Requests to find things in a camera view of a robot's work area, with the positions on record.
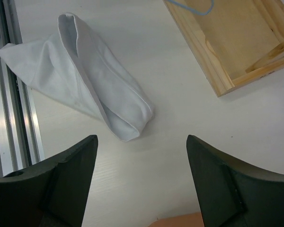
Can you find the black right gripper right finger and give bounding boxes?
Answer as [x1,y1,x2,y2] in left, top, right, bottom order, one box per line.
[186,135,284,227]

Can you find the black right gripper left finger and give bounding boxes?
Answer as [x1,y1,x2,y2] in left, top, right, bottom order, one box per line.
[0,135,98,227]

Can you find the white shirt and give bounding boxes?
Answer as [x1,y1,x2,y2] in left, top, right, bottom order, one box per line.
[0,13,154,142]

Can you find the light blue grey-skirt hanger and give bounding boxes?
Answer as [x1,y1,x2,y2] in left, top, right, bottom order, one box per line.
[166,0,214,16]

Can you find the orange plastic basket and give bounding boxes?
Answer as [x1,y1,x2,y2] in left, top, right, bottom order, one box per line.
[149,212,204,227]

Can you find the wooden clothes rack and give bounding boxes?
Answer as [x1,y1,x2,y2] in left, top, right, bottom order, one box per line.
[165,0,284,96]

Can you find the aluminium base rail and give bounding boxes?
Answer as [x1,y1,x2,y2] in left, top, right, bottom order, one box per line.
[0,0,45,177]

